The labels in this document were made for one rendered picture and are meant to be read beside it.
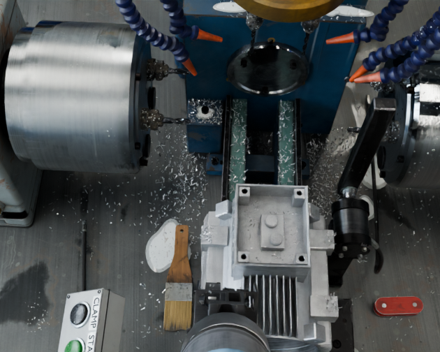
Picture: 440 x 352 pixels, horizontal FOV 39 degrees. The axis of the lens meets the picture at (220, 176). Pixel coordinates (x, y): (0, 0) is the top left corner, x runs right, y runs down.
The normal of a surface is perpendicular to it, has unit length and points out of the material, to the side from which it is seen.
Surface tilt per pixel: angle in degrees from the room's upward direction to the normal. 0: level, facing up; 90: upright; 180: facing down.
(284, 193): 90
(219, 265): 0
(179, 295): 0
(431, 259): 0
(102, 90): 28
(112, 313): 56
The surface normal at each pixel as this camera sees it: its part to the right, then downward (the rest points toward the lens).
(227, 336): 0.06, -1.00
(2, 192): -0.04, 0.88
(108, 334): 0.84, -0.22
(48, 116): -0.02, 0.33
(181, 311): 0.08, -0.44
